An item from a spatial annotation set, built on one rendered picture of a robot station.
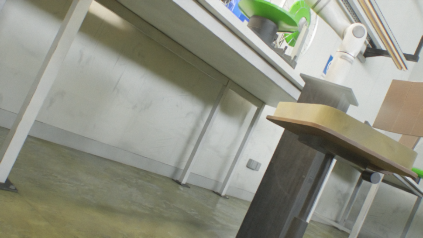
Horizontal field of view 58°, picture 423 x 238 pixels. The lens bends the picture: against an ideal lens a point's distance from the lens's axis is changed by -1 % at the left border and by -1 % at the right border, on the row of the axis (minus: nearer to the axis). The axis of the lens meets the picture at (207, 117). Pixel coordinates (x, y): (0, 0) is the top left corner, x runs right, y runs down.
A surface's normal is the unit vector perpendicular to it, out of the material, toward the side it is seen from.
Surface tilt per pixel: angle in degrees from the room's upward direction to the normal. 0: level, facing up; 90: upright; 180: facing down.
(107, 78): 90
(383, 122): 90
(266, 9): 157
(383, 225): 90
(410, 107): 90
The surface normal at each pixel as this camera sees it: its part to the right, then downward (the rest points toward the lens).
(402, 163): 0.26, 0.07
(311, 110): -0.87, -0.42
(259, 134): 0.68, 0.28
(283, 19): -0.19, 0.91
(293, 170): -0.46, -0.25
